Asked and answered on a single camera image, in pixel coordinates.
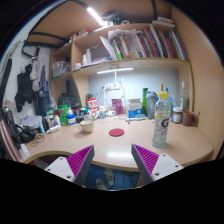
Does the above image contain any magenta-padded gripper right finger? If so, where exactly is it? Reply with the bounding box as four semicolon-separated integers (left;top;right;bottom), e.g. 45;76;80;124
130;143;185;186

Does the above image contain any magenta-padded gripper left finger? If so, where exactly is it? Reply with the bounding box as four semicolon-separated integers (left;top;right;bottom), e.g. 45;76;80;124
44;144;96;187

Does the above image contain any clear yellow-capped drink bottle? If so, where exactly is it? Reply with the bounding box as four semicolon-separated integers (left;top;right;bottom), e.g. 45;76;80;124
151;91;172;149

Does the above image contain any small white bottle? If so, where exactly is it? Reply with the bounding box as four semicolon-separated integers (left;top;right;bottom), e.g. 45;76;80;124
54;114;62;128

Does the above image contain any cream ceramic cup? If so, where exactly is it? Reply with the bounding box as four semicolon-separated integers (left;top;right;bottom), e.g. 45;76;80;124
77;119;96;134

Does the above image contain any white bottle with blue label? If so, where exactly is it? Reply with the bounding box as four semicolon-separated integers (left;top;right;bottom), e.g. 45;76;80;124
66;108;77;126

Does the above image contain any brown jar with white lid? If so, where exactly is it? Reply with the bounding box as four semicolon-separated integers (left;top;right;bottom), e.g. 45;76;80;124
172;106;184;124

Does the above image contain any brown mug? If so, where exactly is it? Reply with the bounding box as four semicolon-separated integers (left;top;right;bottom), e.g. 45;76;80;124
181;110;200;127

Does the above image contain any green plastic container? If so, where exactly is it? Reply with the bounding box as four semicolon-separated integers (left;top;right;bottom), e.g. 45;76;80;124
57;104;69;126

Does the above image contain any light blue hairbrush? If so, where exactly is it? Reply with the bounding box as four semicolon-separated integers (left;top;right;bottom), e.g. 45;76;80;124
125;114;147;123

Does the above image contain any flat round red coaster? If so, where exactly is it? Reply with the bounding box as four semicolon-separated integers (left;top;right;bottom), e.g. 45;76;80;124
108;128;125;138

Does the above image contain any grey shaker bottle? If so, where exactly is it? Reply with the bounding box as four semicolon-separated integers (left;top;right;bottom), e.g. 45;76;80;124
145;90;158;120

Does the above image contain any white and blue box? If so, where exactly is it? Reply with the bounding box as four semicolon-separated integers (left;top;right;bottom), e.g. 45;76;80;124
126;98;144;119

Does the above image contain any black appliance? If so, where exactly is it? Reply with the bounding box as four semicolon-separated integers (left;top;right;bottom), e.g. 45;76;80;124
58;79;81;108

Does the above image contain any tall clear glass bottle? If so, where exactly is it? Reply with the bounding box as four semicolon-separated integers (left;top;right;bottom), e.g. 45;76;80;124
179;80;190;112

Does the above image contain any tall green bottle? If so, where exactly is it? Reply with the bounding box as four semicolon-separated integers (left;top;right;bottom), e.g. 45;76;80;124
142;87;149;116

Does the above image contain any red and white can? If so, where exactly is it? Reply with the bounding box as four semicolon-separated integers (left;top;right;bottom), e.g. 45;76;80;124
86;97;98;116

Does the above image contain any magenta pouch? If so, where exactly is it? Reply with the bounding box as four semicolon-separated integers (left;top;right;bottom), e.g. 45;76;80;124
111;98;124;116

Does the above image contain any blue-grey hanging garment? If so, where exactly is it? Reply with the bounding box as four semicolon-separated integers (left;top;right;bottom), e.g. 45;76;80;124
37;64;52;116

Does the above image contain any black hanging garment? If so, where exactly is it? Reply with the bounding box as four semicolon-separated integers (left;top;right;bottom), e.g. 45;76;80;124
13;63;34;113

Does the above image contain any white power strip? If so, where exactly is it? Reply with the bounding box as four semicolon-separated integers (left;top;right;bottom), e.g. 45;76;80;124
101;82;122;91

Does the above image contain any wooden shelf unit with books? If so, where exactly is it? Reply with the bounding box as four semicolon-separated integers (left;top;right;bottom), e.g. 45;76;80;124
49;14;196;111

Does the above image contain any white under-shelf light bar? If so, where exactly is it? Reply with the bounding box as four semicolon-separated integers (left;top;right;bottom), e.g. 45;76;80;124
96;67;134;75

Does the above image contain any white ceiling light tube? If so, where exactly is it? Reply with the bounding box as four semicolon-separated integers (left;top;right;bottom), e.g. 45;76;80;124
86;6;109;28

